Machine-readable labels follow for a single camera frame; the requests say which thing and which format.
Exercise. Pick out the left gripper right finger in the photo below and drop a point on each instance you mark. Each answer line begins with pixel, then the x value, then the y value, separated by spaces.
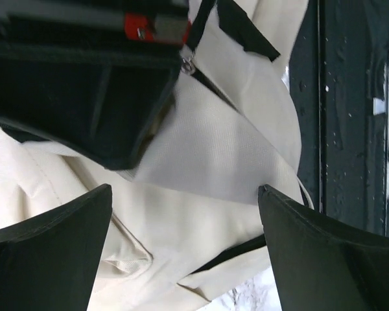
pixel 320 263

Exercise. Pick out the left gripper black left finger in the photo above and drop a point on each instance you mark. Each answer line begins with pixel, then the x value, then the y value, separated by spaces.
pixel 50 261

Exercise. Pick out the beige canvas backpack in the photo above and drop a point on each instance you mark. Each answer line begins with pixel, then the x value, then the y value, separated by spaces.
pixel 185 225

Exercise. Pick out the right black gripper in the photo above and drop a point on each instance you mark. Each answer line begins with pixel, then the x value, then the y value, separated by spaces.
pixel 90 75

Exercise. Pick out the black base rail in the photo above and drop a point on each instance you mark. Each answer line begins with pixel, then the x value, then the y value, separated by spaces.
pixel 339 82

